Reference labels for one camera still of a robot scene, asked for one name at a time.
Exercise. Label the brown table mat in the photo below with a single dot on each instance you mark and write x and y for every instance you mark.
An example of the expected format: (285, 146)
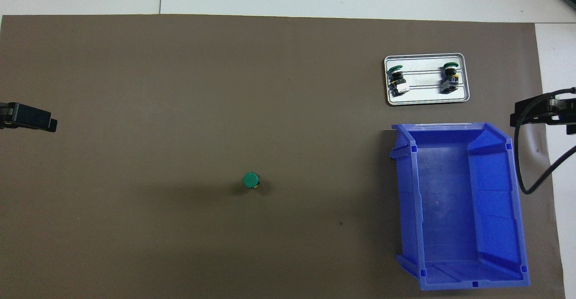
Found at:
(180, 87)

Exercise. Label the green mushroom push button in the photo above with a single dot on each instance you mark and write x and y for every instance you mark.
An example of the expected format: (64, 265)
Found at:
(450, 77)
(250, 180)
(397, 80)

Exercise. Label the blue plastic storage bin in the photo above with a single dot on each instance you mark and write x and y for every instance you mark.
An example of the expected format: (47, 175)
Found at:
(450, 200)

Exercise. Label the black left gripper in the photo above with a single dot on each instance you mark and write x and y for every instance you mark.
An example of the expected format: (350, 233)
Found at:
(4, 115)

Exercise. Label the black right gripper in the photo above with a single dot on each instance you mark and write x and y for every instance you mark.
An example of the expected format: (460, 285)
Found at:
(560, 112)

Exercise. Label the grey metal tray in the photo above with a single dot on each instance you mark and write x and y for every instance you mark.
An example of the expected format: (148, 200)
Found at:
(425, 92)

